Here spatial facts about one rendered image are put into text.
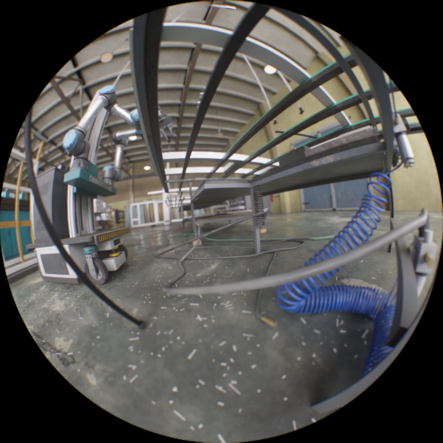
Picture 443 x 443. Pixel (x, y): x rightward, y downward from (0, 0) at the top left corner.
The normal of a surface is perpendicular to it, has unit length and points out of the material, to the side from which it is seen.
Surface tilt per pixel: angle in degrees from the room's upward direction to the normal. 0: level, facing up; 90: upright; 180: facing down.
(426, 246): 90
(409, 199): 90
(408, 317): 0
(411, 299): 0
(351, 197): 90
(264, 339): 0
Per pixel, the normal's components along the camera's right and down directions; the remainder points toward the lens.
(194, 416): -0.11, -0.99
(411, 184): -0.94, 0.12
